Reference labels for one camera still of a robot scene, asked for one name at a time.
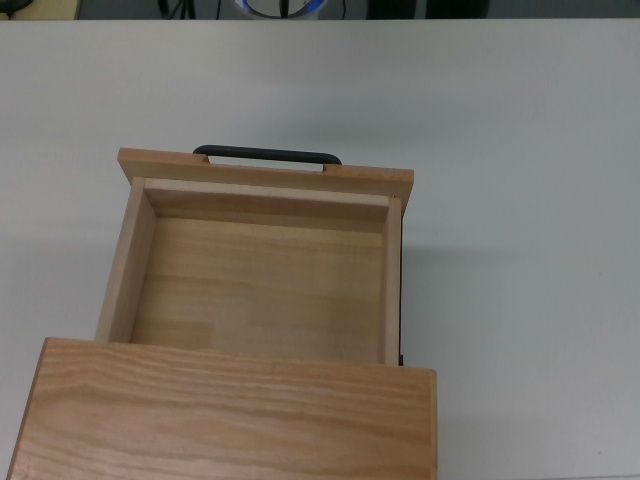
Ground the black background cable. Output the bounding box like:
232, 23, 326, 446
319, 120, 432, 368
157, 0, 222, 20

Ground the black drawer handle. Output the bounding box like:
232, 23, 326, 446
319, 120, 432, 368
191, 144, 344, 174

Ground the light wooden drawer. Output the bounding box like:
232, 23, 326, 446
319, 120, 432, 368
96, 144, 416, 369

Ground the light wooden cabinet box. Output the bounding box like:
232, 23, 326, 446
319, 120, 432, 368
0, 336, 439, 480

